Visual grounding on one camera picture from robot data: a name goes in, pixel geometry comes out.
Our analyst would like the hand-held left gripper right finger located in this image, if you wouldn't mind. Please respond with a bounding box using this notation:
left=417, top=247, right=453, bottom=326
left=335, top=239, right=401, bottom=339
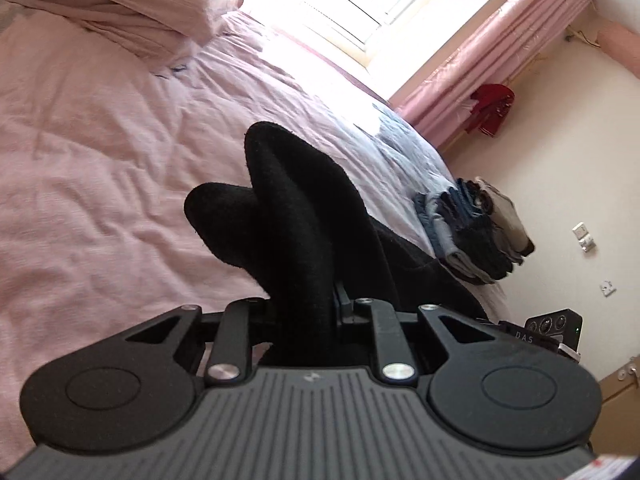
left=333, top=282, right=482, bottom=387

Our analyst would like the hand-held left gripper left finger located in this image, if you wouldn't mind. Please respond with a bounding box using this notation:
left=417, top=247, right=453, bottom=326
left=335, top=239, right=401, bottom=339
left=124, top=297, right=272, bottom=387

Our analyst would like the black garment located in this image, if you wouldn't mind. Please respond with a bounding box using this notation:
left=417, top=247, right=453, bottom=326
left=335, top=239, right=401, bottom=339
left=184, top=121, right=493, bottom=367

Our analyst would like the wooden cabinet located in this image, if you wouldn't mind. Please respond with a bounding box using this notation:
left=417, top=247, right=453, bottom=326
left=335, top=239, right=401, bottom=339
left=597, top=352, right=640, bottom=461

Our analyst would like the stack of folded clothes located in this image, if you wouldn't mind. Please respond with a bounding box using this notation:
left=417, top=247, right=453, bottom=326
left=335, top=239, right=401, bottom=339
left=412, top=175, right=536, bottom=286

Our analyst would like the pink grey bed cover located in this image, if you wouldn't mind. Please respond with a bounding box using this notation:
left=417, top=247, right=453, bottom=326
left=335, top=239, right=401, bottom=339
left=0, top=0, right=507, bottom=461

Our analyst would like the red garment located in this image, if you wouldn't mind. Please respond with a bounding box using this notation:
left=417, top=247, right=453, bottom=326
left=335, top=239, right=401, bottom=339
left=467, top=82, right=516, bottom=138

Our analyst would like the pink curtain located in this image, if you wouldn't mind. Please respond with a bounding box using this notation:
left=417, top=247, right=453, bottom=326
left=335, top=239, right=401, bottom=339
left=389, top=0, right=598, bottom=150

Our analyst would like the window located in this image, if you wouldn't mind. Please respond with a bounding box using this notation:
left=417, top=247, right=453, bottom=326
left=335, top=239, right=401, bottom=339
left=240, top=0, right=531, bottom=68

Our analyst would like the folded mauve sheet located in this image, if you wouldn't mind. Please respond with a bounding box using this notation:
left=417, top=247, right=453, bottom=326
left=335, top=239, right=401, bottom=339
left=0, top=0, right=193, bottom=62

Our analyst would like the thin wall cable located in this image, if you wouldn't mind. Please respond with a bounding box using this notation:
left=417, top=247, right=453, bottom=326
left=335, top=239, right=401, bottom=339
left=565, top=27, right=601, bottom=50

